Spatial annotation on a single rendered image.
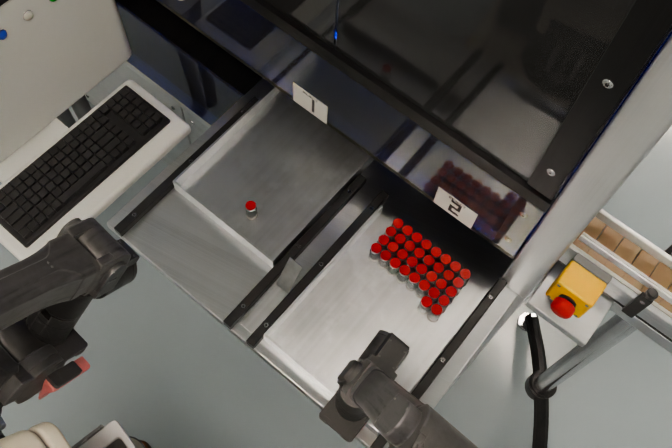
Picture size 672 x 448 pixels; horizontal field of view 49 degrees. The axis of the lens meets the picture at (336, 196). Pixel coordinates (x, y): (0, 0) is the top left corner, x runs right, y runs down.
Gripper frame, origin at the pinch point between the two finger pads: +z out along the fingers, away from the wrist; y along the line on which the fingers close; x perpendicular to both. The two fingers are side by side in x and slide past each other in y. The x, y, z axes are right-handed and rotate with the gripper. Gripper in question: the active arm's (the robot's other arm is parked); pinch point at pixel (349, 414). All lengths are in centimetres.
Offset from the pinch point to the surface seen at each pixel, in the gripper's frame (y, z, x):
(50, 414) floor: -37, 91, 72
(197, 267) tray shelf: 3.4, 2.3, 39.4
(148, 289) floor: 7, 90, 78
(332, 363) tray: 5.5, 2.2, 8.1
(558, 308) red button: 34.6, -10.6, -17.3
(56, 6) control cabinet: 20, -19, 89
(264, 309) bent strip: 5.3, 2.1, 24.1
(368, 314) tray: 16.9, 2.1, 8.7
